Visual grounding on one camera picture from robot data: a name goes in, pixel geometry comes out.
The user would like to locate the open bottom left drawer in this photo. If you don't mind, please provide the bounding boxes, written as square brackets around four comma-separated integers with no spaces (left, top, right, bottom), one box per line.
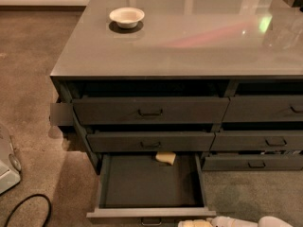
[87,153,216,227]

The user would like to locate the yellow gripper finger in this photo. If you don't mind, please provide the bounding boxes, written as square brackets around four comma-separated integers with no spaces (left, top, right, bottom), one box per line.
[177,219,213,227]

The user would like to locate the white paper bowl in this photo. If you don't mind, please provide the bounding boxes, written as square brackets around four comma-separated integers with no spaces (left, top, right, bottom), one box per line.
[109,8,145,29]

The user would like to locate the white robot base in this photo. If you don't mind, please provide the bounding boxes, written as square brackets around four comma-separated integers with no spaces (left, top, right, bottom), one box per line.
[0,124,22,194]

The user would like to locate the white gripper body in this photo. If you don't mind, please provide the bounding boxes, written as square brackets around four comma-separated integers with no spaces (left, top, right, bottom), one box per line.
[206,217,236,227]

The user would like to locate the yellow sponge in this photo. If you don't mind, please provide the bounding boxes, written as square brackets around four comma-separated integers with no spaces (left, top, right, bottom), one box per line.
[155,152,176,166]

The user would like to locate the middle right drawer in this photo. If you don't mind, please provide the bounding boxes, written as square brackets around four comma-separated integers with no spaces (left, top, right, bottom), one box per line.
[211,131,303,151]

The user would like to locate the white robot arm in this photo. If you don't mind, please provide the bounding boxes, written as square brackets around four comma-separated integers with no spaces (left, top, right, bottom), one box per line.
[177,216,294,227]

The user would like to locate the top left drawer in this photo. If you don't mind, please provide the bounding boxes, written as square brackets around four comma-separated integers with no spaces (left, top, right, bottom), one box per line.
[73,96,229,125]

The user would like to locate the top right drawer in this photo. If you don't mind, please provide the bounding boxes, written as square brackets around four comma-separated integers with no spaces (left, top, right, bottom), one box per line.
[223,96,303,123]

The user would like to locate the black cable on floor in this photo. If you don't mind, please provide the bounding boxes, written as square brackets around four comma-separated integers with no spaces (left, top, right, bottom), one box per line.
[3,193,53,227]

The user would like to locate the dark grey drawer cabinet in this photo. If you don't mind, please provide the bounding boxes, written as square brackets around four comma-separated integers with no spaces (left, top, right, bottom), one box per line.
[51,0,303,168]

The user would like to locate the bottom right drawer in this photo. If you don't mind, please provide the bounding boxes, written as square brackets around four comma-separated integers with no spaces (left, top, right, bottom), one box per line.
[202,155,303,171]

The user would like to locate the middle left drawer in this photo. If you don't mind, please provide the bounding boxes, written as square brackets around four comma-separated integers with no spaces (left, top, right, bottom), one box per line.
[87,131,215,152]

